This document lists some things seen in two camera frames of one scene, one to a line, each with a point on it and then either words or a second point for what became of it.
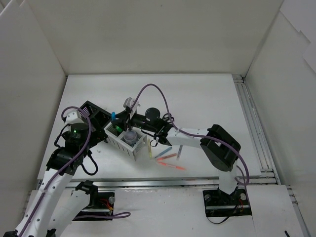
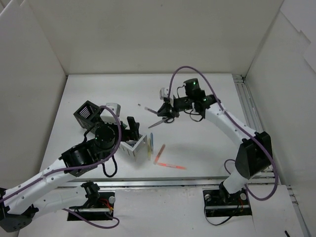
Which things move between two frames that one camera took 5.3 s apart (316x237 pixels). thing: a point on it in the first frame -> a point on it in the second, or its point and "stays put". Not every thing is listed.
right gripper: (127, 121) -> (169, 106)
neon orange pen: (172, 166) stays put
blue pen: (163, 152) -> (151, 140)
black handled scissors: (166, 118) stays put
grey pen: (179, 152) -> (150, 110)
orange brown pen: (166, 157) -> (159, 154)
